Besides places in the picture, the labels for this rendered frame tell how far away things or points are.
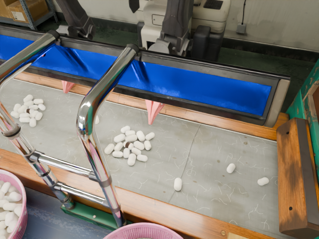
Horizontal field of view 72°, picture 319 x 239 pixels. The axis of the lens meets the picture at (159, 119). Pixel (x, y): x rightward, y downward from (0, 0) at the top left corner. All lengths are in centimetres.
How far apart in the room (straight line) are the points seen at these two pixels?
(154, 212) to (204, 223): 12
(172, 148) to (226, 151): 17
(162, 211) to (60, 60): 40
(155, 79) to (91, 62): 12
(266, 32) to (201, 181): 219
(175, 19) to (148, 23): 57
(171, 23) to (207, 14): 74
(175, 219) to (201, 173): 16
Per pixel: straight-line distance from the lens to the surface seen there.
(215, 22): 137
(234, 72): 35
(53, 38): 44
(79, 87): 90
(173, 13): 61
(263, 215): 64
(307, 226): 54
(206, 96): 35
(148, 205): 57
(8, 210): 71
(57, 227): 70
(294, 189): 58
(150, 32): 115
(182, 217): 57
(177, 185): 60
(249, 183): 67
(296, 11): 260
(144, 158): 64
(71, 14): 87
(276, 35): 267
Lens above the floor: 130
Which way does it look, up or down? 48 degrees down
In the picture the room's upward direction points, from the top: straight up
